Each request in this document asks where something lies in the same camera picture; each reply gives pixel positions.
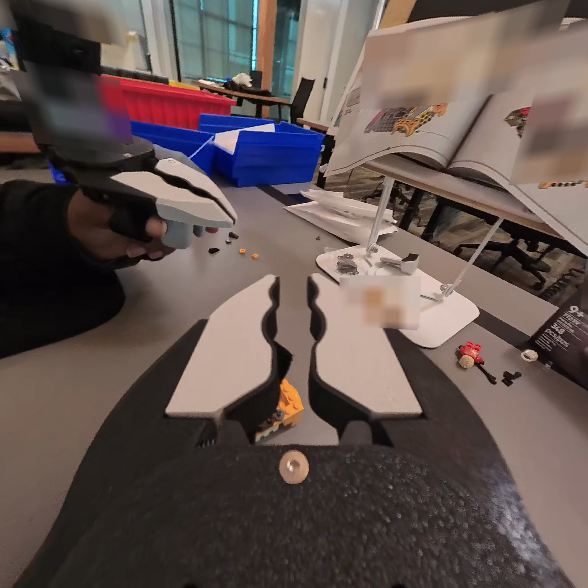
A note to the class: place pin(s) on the person's left hand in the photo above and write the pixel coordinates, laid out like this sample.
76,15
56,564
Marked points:
96,225

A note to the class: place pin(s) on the white paper sheet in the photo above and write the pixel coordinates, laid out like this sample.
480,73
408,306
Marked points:
243,135

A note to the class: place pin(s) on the black office chair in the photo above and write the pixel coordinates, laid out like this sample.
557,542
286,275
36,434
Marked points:
303,99
505,250

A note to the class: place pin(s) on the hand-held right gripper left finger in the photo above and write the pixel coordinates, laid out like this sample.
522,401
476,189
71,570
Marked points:
229,358

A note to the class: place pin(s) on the loose grey black-edged part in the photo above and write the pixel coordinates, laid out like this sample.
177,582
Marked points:
399,262

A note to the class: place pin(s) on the lego instruction booklet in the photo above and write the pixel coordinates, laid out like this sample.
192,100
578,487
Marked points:
413,147

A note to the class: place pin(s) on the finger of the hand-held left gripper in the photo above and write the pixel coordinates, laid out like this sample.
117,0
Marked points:
179,202
193,177

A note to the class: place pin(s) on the red plastic bin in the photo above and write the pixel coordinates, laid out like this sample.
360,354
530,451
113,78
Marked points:
183,105

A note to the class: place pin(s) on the black lego wrench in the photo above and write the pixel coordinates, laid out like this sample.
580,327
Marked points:
486,373

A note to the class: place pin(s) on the orange black lego car chassis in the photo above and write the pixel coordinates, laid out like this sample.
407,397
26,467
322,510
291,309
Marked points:
287,399

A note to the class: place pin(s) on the white book stand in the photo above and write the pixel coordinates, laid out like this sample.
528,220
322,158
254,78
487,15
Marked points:
441,321

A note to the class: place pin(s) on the yellow plastic bin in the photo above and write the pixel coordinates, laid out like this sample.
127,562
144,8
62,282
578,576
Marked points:
183,85

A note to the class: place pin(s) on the red lego minifigure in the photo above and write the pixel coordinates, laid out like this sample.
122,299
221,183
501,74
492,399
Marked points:
473,349

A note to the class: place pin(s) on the blue plastic bin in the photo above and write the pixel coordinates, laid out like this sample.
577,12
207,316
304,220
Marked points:
220,120
275,160
165,135
57,177

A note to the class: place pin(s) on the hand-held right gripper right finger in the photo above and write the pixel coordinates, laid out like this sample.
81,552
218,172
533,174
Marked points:
363,367

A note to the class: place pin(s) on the clear bag of screws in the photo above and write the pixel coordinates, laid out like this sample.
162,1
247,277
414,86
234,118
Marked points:
348,264

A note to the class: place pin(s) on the black lego set box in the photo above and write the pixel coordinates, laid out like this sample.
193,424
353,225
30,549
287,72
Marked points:
565,330

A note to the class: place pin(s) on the person's left forearm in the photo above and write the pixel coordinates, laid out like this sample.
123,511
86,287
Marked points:
41,266

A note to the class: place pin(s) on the white lego helmet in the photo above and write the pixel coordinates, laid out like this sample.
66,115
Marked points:
529,355

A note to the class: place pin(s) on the brown wooden desk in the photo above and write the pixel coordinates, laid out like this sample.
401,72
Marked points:
248,95

